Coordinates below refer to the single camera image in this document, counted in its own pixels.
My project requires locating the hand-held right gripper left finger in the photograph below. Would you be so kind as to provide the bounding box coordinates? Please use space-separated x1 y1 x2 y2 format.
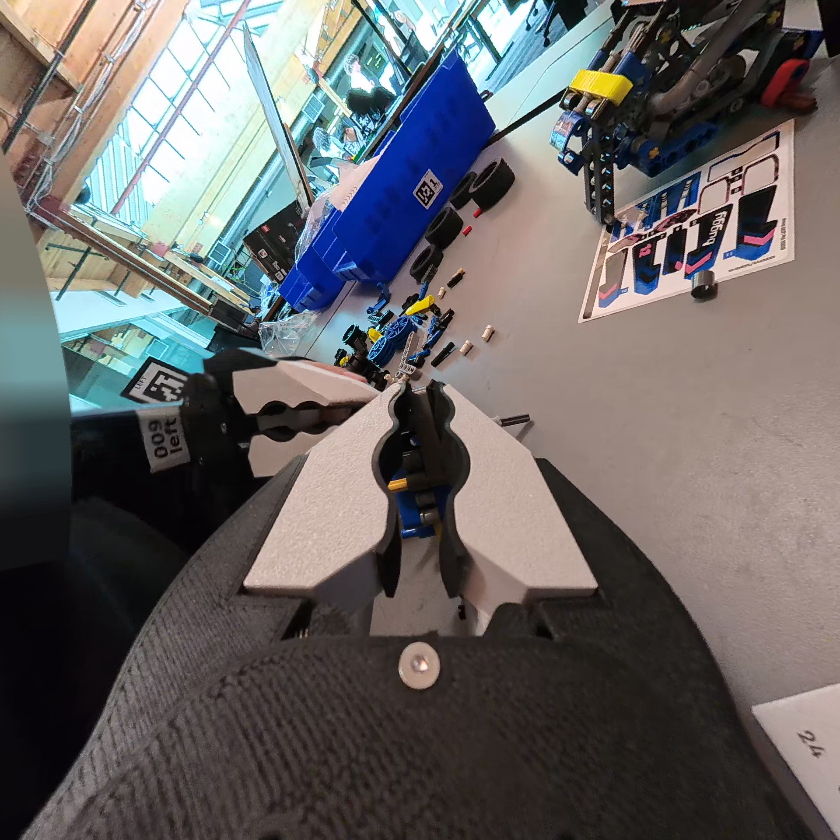
243 381 408 614

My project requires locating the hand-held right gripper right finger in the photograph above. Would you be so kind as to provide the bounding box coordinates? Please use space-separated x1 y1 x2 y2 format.
436 382 599 618

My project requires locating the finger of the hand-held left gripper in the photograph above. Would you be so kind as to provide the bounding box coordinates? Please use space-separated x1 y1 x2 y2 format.
233 357 380 416
248 406 361 479

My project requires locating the blue grey lego sub-assembly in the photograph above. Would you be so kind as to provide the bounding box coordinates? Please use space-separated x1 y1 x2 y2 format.
387 381 531 621

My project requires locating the pile of loose lego pieces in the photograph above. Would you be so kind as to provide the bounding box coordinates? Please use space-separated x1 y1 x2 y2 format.
335 266 496 388

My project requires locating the lego sticker sheet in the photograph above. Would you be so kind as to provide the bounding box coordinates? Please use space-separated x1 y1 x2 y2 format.
579 118 795 324

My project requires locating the lego instruction booklet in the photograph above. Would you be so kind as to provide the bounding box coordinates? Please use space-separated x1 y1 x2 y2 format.
751 682 840 840

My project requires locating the partly built lego buggy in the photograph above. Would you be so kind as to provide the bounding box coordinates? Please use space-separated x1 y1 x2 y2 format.
556 0 824 227

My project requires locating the person's left hand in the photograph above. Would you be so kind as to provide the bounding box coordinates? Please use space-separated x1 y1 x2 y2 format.
307 360 370 385

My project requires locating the clear plastic bag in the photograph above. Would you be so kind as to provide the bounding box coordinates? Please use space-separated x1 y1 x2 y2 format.
294 193 345 266
259 308 322 358

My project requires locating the black white marker sign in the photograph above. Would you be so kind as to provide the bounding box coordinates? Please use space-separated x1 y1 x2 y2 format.
121 357 193 409

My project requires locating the blue storage bin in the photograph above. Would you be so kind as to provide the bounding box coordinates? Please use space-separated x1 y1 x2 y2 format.
279 223 349 312
331 49 496 283

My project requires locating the black cardboard box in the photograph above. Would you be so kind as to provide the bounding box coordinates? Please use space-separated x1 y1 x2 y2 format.
243 202 311 277

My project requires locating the white paper packet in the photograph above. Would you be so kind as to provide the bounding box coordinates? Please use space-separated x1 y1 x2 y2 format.
336 164 382 212

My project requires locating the person's dark clothed torso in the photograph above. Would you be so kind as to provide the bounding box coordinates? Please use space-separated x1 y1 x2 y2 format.
0 499 217 840

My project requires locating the white standing panel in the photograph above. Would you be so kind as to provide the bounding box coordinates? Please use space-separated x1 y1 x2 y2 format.
243 23 316 207

